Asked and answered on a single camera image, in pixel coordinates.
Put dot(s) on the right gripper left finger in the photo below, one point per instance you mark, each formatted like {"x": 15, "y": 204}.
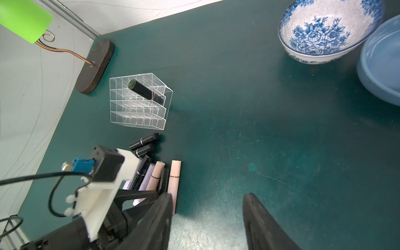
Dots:
{"x": 153, "y": 231}

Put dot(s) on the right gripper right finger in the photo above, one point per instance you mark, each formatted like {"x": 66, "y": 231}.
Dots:
{"x": 262, "y": 231}

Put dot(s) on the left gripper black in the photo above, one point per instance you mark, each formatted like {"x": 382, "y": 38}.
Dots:
{"x": 102, "y": 229}

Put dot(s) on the black gold-band lipstick short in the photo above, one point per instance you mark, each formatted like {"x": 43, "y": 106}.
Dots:
{"x": 164, "y": 181}

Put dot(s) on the pink ombre lip gloss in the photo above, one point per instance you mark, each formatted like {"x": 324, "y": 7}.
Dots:
{"x": 173, "y": 183}

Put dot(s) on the clear acrylic lipstick organizer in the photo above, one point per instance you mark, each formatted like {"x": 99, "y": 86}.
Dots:
{"x": 138, "y": 112}

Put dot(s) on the lilac lip gloss right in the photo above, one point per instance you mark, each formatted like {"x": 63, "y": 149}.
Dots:
{"x": 145, "y": 182}

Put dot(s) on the lilac lip gloss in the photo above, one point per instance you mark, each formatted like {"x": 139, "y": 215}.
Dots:
{"x": 145, "y": 182}
{"x": 127, "y": 185}

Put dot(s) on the lilac lip gloss left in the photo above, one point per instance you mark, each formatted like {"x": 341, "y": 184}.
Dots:
{"x": 127, "y": 185}

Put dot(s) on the black slim lipstick tube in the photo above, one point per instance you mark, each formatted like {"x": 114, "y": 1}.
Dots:
{"x": 140, "y": 173}

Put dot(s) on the black lipstick lower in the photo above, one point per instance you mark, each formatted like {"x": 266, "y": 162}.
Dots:
{"x": 145, "y": 150}

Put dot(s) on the black lipstick upper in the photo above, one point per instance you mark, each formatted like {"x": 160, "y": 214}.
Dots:
{"x": 146, "y": 140}

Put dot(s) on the light blue bowl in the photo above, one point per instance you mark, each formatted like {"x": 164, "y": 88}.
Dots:
{"x": 378, "y": 67}

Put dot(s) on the blue floral bowl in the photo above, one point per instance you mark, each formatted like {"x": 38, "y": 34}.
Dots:
{"x": 318, "y": 32}

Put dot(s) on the green plastic goblet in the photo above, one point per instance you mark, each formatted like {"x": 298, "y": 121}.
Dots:
{"x": 25, "y": 18}

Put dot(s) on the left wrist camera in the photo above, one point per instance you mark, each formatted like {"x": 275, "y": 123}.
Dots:
{"x": 92, "y": 202}

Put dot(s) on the copper wire stand black base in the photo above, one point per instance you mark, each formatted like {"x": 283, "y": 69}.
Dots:
{"x": 94, "y": 67}

